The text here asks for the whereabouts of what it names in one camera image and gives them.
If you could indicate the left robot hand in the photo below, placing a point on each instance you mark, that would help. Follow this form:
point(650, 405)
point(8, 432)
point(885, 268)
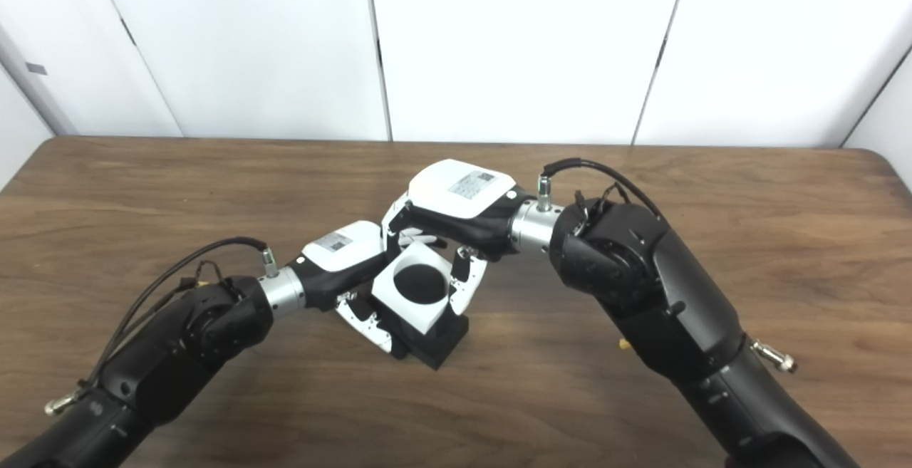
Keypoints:
point(342, 254)

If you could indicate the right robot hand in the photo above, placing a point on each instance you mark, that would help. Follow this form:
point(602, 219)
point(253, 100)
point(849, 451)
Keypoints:
point(463, 197)

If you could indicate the black peg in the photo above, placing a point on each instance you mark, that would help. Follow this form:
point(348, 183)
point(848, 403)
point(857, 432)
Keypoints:
point(420, 283)

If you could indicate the white square piece with hole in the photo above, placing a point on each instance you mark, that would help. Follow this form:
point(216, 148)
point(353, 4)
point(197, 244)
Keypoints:
point(413, 315)

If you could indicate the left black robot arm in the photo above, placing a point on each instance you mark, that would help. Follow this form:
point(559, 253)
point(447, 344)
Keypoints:
point(157, 361)

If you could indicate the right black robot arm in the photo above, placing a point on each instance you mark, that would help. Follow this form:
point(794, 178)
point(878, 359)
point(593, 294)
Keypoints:
point(670, 297)

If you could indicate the grey tag on wall post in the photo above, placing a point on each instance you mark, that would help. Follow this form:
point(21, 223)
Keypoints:
point(35, 68)

